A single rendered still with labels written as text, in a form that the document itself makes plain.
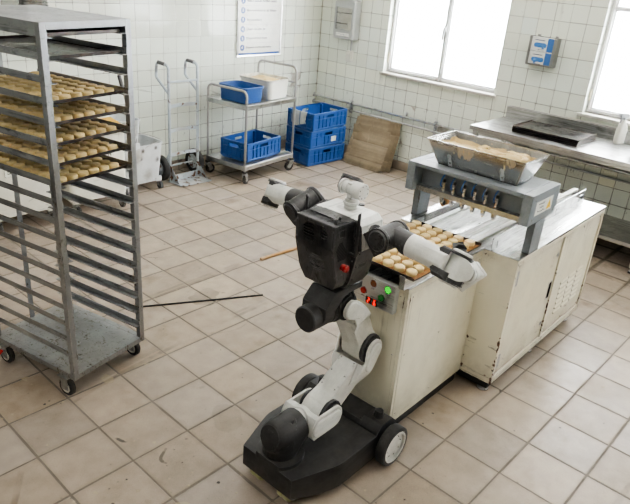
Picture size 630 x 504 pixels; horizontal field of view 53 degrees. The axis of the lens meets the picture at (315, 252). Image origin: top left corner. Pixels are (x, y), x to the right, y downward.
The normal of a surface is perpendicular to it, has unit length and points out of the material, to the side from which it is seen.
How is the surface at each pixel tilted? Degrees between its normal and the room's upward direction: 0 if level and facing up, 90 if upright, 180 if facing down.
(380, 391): 90
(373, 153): 67
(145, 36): 90
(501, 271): 90
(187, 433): 0
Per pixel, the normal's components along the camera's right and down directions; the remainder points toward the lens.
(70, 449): 0.07, -0.90
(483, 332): -0.67, 0.26
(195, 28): 0.73, 0.33
